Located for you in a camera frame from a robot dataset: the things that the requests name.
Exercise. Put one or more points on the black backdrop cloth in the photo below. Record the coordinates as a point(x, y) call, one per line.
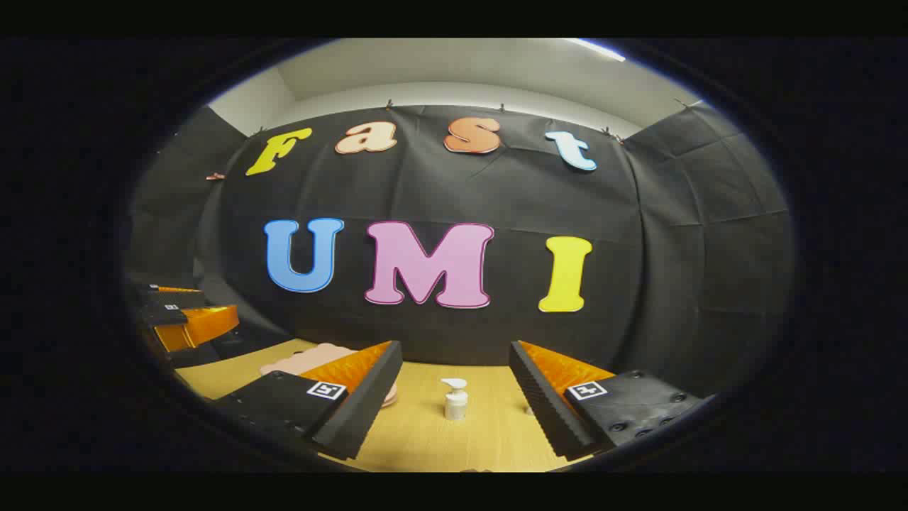
point(638, 284)

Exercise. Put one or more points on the pink suitcase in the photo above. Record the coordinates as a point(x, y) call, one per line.
point(312, 358)

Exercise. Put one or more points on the white pump bottle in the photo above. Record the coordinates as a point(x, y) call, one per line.
point(455, 406)

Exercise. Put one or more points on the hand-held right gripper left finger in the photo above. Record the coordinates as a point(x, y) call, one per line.
point(369, 404)

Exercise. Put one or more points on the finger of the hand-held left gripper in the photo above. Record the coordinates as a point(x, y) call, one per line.
point(162, 317)
point(177, 298)

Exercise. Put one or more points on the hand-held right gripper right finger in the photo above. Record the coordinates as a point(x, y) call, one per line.
point(543, 408)

